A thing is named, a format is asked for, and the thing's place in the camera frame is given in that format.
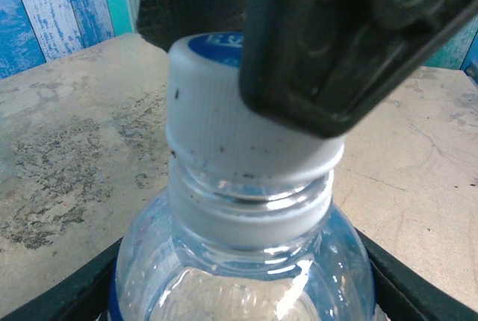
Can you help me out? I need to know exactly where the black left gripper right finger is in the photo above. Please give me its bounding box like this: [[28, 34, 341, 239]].
[[356, 223, 478, 321]]

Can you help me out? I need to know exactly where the white blue bottle cap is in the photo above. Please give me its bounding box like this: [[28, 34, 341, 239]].
[[164, 31, 345, 184]]

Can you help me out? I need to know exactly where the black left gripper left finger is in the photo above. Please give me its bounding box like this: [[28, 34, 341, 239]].
[[0, 240, 122, 321]]

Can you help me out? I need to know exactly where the clear bottle blue label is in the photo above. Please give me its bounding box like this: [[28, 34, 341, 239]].
[[107, 155, 382, 321]]

